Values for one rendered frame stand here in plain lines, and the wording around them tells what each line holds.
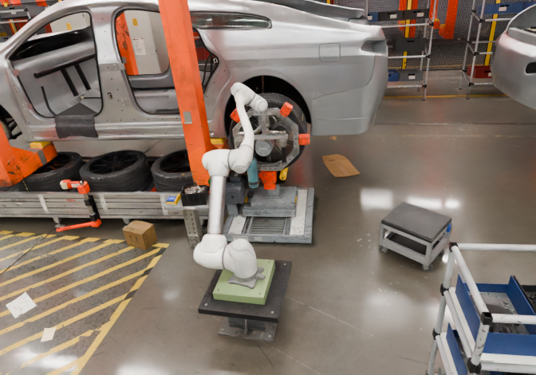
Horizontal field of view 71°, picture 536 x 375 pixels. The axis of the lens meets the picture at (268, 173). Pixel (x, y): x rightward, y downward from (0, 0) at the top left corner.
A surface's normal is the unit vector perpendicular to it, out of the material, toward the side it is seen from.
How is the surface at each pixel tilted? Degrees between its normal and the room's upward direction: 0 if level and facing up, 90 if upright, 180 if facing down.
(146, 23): 90
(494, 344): 90
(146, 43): 90
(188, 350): 0
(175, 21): 90
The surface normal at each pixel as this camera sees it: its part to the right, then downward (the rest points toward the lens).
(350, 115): -0.14, 0.47
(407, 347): -0.08, -0.88
